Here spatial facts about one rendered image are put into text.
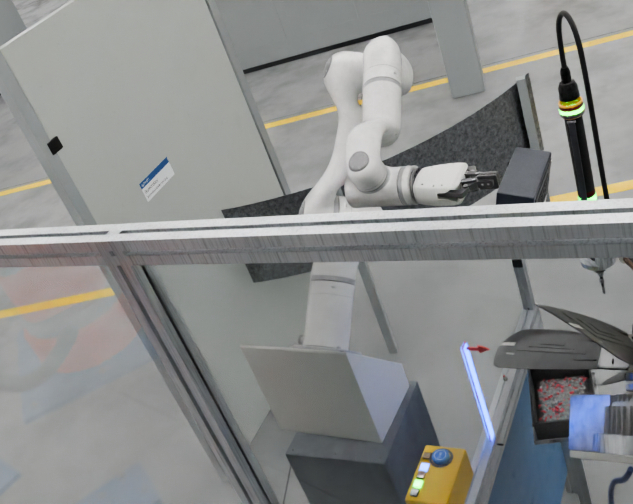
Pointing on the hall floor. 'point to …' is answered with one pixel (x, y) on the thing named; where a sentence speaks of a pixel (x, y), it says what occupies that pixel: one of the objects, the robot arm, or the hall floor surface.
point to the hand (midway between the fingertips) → (489, 180)
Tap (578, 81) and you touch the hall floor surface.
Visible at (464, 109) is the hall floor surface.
